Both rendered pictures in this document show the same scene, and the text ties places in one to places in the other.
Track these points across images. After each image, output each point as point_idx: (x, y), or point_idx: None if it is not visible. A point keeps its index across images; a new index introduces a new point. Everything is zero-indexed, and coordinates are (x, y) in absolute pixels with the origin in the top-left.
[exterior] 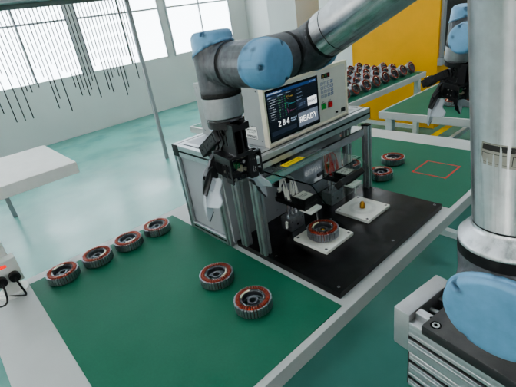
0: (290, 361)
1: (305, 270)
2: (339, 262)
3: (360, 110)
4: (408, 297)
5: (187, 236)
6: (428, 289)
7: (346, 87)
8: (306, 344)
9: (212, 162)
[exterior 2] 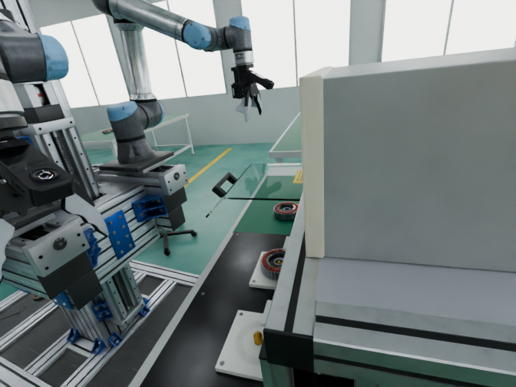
0: (246, 206)
1: (270, 236)
2: (246, 251)
3: (285, 291)
4: (178, 167)
5: None
6: (169, 170)
7: (302, 176)
8: (242, 212)
9: None
